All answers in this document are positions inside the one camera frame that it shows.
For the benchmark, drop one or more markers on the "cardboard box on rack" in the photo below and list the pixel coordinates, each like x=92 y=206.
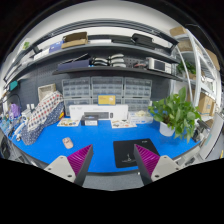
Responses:
x=205 y=105

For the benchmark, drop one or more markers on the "beige computer mouse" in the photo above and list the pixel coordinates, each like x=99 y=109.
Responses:
x=67 y=143

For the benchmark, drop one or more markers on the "white metal rack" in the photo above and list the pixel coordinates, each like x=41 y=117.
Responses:
x=200 y=68

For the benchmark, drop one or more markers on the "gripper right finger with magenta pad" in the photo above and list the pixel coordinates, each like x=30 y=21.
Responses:
x=153 y=167

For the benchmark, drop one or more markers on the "green potted plant white pot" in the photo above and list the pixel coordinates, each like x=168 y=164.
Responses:
x=176 y=113

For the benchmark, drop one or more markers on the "right picture card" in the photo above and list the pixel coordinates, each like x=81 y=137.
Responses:
x=116 y=124

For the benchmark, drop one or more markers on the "white electronic instrument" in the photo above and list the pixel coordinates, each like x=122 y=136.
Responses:
x=158 y=65

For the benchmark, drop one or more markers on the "black mouse pad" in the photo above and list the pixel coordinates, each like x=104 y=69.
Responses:
x=124 y=151

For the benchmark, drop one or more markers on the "grey drawer organizer cabinets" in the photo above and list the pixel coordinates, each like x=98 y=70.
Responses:
x=134 y=92

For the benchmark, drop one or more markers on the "wooden framed box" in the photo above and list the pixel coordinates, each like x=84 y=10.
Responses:
x=46 y=89

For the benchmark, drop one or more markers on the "white packet box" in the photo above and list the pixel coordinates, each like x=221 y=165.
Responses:
x=140 y=117

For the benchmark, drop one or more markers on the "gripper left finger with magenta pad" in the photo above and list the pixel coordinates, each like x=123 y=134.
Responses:
x=73 y=168

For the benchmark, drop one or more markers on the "patterned fabric bag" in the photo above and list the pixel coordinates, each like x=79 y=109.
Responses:
x=46 y=113

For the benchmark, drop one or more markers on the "picture card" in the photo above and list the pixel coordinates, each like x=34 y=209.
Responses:
x=67 y=122
x=116 y=124

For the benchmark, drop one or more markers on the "white keyboard box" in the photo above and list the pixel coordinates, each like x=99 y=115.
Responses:
x=119 y=112

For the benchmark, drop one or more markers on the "blue table mat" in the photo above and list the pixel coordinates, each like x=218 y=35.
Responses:
x=49 y=144

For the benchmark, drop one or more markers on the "left picture card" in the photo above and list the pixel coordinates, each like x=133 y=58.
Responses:
x=67 y=122

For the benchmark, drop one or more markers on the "cardboard box on top shelf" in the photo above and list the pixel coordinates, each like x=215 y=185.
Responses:
x=75 y=39

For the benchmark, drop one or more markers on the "small black white box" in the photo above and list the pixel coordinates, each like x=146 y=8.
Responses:
x=89 y=120

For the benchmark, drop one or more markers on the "purple object at left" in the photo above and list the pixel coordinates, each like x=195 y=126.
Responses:
x=14 y=111

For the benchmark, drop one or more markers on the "yellow label card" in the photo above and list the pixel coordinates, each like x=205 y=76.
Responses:
x=106 y=99

